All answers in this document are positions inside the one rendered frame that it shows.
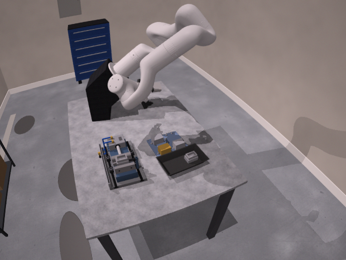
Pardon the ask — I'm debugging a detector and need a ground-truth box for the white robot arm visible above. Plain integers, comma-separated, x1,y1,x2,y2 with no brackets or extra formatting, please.
107,4,217,110

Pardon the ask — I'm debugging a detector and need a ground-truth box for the yellow-orange rectangular block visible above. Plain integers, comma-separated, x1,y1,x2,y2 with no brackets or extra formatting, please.
158,143,171,155

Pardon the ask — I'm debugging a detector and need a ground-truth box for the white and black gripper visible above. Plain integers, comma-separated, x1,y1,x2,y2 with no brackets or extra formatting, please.
137,79,153,109

